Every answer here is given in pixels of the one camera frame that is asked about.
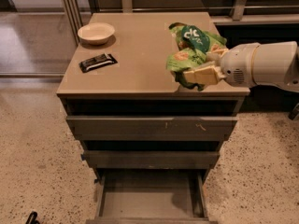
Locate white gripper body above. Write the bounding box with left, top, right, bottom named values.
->
left=206, top=43, right=260, bottom=88

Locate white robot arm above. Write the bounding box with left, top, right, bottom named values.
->
left=183, top=41, right=299, bottom=92

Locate white ceramic bowl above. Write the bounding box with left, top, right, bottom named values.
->
left=78, top=22, right=115, bottom=45

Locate green rice chip bag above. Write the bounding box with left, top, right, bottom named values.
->
left=166, top=22, right=227, bottom=91

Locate grey top drawer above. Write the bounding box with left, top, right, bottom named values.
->
left=66, top=116, right=237, bottom=141

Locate grey middle drawer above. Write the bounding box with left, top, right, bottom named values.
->
left=82, top=150, right=220, bottom=169

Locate black object on floor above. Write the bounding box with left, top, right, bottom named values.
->
left=25, top=211, right=40, bottom=224

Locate grey open bottom drawer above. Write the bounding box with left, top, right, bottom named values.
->
left=85, top=170, right=218, bottom=224

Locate dark object at right edge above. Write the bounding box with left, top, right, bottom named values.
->
left=288, top=103, right=299, bottom=120

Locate black snack bar wrapper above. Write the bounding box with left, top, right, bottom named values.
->
left=78, top=53, right=118, bottom=73

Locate grey drawer cabinet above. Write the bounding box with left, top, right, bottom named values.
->
left=55, top=11, right=250, bottom=224

